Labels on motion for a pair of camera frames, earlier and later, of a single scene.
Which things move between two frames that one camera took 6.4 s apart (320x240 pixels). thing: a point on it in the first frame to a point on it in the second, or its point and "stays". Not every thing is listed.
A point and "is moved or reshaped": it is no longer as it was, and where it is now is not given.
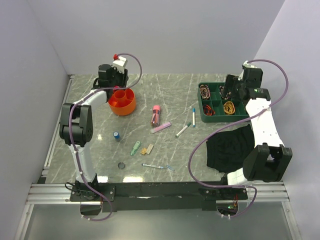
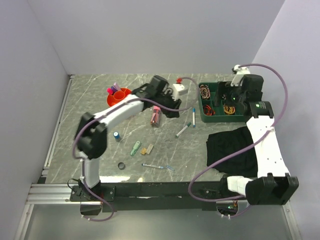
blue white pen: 158,167 stays
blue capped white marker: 193,117 stays
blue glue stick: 116,136 stays
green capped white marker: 183,129 stays
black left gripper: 124,76 to 174,103
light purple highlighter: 162,127 is moved or reshaped
